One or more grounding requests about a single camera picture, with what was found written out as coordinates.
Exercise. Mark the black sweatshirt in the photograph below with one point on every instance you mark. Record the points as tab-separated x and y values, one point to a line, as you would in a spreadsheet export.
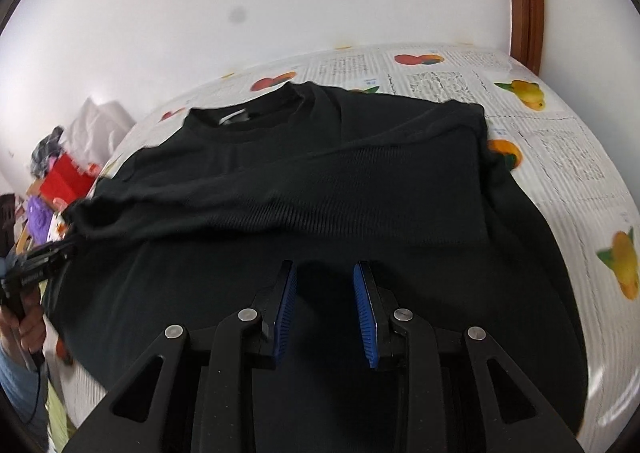
189	231

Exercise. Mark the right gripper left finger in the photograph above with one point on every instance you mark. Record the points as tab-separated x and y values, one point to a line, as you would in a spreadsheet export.
193	391

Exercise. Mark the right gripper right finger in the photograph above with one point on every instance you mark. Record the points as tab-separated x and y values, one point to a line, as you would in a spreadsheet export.
457	392

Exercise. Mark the red paper shopping bag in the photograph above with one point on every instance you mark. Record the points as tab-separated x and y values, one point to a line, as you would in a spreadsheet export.
67	182

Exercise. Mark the purple bag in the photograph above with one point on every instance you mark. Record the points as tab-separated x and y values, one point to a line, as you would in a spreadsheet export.
39	216

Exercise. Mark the person's left hand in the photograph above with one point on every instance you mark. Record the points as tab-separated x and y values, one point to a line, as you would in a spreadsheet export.
26	336

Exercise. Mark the fruit print table cover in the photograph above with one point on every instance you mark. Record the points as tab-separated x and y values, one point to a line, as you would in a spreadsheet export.
552	155

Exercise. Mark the plaid cloth in bag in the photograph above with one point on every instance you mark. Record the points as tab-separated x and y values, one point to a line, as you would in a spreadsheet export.
49	148

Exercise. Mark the white plastic shopping bag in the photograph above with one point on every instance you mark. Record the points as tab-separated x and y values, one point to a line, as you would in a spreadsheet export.
96	132

